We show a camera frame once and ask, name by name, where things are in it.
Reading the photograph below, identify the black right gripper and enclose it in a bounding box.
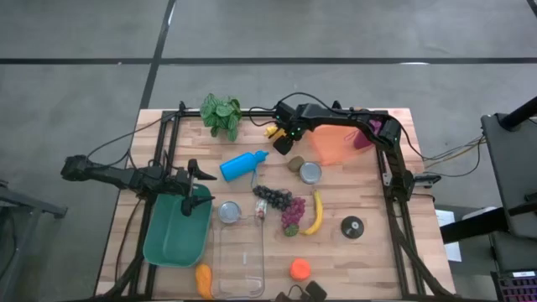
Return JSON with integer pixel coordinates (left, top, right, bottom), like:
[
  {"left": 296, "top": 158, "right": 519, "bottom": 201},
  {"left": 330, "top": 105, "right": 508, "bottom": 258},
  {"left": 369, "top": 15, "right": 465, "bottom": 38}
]
[{"left": 272, "top": 102, "right": 310, "bottom": 155}]

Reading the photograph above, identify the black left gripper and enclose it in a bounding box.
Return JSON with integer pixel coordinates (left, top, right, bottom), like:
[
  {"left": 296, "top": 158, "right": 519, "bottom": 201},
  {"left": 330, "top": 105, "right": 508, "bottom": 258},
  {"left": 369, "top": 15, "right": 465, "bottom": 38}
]
[{"left": 165, "top": 158, "right": 218, "bottom": 217}]

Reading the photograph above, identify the brown kiwi fruit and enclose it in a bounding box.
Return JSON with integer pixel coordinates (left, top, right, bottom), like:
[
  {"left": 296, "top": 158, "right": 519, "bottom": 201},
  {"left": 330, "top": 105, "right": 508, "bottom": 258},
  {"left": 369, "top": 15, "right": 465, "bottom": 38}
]
[{"left": 287, "top": 155, "right": 306, "bottom": 173}]

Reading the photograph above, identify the blue squeeze bottle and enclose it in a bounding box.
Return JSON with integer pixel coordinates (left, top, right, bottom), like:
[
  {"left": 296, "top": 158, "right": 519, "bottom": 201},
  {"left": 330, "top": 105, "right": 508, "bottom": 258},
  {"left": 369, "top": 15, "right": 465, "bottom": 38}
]
[{"left": 219, "top": 149, "right": 269, "bottom": 192}]

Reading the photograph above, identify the dark grape bunch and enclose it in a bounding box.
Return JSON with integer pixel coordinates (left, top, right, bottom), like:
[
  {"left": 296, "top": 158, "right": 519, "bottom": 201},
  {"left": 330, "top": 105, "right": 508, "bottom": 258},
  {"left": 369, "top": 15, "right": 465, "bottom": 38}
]
[{"left": 252, "top": 185, "right": 295, "bottom": 212}]

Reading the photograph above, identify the purple squeeze bottle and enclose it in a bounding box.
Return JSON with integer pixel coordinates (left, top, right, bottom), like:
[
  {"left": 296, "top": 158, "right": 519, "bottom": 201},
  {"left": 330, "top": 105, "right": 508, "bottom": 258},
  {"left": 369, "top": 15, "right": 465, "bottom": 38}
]
[{"left": 352, "top": 119, "right": 383, "bottom": 151}]

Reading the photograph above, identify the yellow banana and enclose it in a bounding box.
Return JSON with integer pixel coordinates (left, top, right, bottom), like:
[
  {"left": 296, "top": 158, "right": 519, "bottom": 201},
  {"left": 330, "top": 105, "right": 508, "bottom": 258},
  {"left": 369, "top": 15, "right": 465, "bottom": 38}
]
[{"left": 298, "top": 190, "right": 325, "bottom": 237}]

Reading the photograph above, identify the clear bottle black lid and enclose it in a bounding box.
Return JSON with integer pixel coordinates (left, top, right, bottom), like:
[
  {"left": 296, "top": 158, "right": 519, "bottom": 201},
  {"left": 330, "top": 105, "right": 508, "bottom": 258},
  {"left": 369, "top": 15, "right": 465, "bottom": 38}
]
[{"left": 340, "top": 215, "right": 365, "bottom": 240}]

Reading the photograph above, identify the orange tangerine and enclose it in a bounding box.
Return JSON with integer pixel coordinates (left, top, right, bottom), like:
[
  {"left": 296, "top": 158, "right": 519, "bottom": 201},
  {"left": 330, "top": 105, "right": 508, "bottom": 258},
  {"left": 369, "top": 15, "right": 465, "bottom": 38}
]
[{"left": 288, "top": 258, "right": 313, "bottom": 282}]

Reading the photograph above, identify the flat tuna can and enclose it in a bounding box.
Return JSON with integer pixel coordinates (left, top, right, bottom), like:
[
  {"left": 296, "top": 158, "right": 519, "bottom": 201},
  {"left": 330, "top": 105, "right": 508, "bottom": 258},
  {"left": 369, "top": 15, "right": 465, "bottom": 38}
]
[{"left": 299, "top": 161, "right": 323, "bottom": 185}]

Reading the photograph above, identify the tin can red label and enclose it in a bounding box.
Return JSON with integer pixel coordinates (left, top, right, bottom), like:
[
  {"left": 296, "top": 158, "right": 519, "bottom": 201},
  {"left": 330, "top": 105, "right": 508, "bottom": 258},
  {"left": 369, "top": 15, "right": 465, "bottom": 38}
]
[{"left": 216, "top": 200, "right": 242, "bottom": 225}]

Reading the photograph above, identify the orange translucent bin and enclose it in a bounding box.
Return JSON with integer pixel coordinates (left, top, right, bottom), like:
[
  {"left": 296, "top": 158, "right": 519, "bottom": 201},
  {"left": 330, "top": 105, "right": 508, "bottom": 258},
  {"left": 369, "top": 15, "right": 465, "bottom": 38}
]
[{"left": 308, "top": 109, "right": 381, "bottom": 166}]

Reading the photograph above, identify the green plastic bin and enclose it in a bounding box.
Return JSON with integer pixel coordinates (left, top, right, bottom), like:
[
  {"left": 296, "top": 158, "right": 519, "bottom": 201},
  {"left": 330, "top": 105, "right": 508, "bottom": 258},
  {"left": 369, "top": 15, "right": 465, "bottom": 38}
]
[{"left": 142, "top": 183, "right": 214, "bottom": 268}]

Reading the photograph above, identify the green potted plant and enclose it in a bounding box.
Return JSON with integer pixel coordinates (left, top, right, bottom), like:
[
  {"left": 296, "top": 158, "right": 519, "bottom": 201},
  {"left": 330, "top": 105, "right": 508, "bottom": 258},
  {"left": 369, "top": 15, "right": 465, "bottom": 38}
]
[{"left": 199, "top": 92, "right": 243, "bottom": 143}]

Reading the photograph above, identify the clear plastic container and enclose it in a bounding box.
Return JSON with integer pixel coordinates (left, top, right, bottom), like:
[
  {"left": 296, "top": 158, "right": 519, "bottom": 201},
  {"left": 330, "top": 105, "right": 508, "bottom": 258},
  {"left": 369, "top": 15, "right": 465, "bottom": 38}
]
[{"left": 211, "top": 213, "right": 266, "bottom": 299}]

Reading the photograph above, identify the black handheld device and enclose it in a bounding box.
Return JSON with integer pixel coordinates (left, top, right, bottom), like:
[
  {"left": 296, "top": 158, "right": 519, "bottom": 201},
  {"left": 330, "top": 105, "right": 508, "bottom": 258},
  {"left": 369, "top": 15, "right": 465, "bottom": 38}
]
[{"left": 274, "top": 279, "right": 328, "bottom": 302}]

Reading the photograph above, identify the grey metal table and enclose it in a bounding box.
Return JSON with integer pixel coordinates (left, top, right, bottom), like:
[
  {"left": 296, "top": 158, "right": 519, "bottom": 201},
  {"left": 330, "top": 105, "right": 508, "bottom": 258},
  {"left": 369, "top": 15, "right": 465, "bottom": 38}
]
[{"left": 0, "top": 182, "right": 68, "bottom": 302}]

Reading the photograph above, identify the white paper sheet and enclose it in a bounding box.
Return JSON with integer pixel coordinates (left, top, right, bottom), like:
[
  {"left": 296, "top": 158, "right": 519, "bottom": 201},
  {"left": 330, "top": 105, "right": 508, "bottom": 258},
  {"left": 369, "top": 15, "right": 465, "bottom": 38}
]
[{"left": 434, "top": 208, "right": 462, "bottom": 263}]

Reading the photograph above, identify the black support beam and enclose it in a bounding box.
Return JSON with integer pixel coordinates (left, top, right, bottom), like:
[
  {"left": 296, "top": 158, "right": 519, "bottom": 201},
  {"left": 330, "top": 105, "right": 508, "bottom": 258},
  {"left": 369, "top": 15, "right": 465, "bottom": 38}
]
[{"left": 440, "top": 207, "right": 511, "bottom": 244}]

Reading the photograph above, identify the dark grey desk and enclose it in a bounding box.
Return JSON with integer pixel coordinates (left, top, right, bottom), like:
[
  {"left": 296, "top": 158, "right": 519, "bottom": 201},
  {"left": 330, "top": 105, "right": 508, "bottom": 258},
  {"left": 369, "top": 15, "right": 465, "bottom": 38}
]
[{"left": 480, "top": 112, "right": 537, "bottom": 240}]

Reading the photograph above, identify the black pole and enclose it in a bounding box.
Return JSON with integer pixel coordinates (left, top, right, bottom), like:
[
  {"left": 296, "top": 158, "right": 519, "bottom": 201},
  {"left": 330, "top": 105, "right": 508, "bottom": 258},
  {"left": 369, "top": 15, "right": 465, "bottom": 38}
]
[{"left": 498, "top": 96, "right": 537, "bottom": 131}]

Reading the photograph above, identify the dark grey chair seat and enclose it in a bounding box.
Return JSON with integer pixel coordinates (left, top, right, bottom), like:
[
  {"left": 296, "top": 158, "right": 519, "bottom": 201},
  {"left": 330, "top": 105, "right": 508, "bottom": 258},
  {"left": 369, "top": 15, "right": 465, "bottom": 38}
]
[{"left": 488, "top": 232, "right": 537, "bottom": 273}]

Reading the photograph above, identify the computer keyboard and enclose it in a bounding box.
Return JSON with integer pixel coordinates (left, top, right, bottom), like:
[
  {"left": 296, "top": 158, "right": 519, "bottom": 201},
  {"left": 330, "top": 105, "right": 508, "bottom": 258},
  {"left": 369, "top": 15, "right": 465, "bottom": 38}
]
[{"left": 490, "top": 270, "right": 537, "bottom": 302}]

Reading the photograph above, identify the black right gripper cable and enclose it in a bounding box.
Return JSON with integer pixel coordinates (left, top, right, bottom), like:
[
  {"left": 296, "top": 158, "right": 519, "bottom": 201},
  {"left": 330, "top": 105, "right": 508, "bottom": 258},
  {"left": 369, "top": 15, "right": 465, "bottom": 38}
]
[{"left": 249, "top": 91, "right": 350, "bottom": 128}]

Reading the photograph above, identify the black metal table frame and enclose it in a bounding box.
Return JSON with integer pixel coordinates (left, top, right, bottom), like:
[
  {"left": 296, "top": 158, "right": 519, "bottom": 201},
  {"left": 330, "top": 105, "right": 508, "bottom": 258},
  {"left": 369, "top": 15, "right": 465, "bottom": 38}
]
[{"left": 100, "top": 108, "right": 452, "bottom": 302}]

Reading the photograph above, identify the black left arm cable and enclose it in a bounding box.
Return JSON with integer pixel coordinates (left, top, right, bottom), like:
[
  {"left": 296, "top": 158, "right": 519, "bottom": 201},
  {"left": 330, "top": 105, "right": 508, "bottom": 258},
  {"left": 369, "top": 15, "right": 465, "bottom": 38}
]
[{"left": 86, "top": 117, "right": 164, "bottom": 160}]

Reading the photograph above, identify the cable bundle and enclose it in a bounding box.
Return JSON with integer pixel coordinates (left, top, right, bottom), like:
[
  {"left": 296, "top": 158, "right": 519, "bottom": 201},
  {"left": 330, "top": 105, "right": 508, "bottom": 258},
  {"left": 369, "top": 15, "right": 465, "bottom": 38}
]
[{"left": 421, "top": 134, "right": 487, "bottom": 180}]

